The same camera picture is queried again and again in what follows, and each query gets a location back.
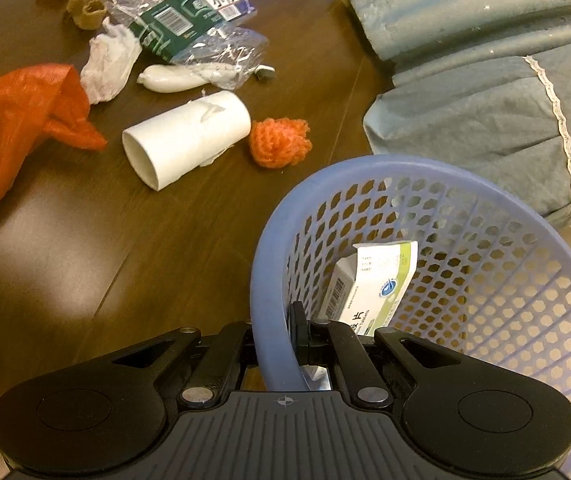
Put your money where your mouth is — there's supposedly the grey-blue lace-trimmed curtain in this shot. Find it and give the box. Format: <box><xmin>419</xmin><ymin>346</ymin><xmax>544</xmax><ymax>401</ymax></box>
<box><xmin>363</xmin><ymin>54</ymin><xmax>571</xmax><ymax>229</ymax></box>

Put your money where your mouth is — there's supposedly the blue plastic mesh basket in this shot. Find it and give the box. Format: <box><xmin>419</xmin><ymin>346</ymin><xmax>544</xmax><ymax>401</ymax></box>
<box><xmin>250</xmin><ymin>154</ymin><xmax>571</xmax><ymax>480</ymax></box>

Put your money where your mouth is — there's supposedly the white tissue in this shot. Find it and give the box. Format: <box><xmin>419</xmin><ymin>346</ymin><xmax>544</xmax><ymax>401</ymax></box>
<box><xmin>80</xmin><ymin>17</ymin><xmax>142</xmax><ymax>106</ymax></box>

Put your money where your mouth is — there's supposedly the clear bottle with green label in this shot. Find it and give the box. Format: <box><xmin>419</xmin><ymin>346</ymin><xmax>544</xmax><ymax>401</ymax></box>
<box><xmin>83</xmin><ymin>0</ymin><xmax>271</xmax><ymax>86</ymax></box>

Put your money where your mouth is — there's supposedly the white medicine box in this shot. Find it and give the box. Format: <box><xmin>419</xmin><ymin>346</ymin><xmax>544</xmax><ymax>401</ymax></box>
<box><xmin>315</xmin><ymin>240</ymin><xmax>419</xmax><ymax>339</ymax></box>

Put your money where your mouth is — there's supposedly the white paper tube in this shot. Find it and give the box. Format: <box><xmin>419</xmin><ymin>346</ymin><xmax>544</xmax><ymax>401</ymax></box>
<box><xmin>122</xmin><ymin>91</ymin><xmax>252</xmax><ymax>192</ymax></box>

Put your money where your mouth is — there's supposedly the white toothbrush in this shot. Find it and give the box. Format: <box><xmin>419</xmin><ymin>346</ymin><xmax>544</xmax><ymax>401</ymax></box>
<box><xmin>137</xmin><ymin>61</ymin><xmax>276</xmax><ymax>94</ymax></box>

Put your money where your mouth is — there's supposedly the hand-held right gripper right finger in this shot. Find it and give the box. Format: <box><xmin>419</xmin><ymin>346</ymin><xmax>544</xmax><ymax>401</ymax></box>
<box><xmin>290</xmin><ymin>302</ymin><xmax>466</xmax><ymax>407</ymax></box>

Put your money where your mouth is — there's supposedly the orange knitted ball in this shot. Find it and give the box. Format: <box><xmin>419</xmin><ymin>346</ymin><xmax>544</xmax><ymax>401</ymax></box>
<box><xmin>249</xmin><ymin>117</ymin><xmax>313</xmax><ymax>169</ymax></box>

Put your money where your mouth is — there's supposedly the light blue speckled curtain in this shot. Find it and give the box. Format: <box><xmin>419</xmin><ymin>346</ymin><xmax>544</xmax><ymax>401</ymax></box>
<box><xmin>338</xmin><ymin>0</ymin><xmax>571</xmax><ymax>67</ymax></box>

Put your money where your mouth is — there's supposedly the orange plastic bag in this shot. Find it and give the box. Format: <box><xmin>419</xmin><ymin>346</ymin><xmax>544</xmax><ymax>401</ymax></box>
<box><xmin>0</xmin><ymin>63</ymin><xmax>109</xmax><ymax>227</ymax></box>

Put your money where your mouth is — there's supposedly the small clear plastic case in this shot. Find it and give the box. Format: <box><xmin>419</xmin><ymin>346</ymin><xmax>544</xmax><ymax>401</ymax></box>
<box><xmin>200</xmin><ymin>0</ymin><xmax>257</xmax><ymax>21</ymax></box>

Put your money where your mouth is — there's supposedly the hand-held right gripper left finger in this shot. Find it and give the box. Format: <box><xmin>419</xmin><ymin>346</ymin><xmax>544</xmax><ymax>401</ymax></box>
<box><xmin>110</xmin><ymin>322</ymin><xmax>257</xmax><ymax>407</ymax></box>

